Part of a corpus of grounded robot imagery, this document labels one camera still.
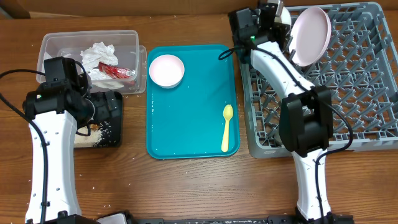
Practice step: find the pale green bowl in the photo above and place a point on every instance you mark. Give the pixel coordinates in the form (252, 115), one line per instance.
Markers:
(285, 17)

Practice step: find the black plastic tray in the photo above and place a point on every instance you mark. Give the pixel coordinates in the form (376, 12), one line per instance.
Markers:
(117, 130)

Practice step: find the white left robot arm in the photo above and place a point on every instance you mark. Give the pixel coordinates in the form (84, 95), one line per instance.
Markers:
(57, 110)

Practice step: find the white napkin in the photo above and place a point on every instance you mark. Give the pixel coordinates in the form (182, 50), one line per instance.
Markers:
(93, 56)

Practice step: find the clear plastic waste bin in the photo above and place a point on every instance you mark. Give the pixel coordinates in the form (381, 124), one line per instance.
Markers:
(130, 54)

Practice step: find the yellow plastic spoon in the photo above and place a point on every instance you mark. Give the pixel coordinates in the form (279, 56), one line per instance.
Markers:
(227, 114)

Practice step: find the teal serving tray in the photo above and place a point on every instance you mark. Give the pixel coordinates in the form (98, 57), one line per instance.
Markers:
(186, 121)

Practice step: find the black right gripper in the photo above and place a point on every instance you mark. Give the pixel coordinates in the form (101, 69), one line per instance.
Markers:
(277, 32)

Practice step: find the pink round plate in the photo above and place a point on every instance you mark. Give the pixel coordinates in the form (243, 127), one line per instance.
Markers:
(310, 35)

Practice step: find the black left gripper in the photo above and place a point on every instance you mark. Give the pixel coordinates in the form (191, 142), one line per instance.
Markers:
(104, 112)

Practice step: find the grey dishwasher rack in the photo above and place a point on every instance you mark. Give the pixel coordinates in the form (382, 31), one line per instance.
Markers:
(360, 69)

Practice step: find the pink bowl with nuts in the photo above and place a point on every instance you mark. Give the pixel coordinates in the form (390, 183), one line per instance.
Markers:
(166, 71)

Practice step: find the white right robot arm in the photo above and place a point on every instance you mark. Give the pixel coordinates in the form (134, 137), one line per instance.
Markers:
(272, 43)

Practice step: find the red snack wrapper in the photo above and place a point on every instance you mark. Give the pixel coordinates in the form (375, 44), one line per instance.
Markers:
(116, 72)

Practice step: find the white rice pile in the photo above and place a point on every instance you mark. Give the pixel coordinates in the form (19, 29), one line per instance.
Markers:
(85, 137)

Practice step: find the brown nut clump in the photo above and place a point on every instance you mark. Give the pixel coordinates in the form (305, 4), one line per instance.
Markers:
(94, 127)

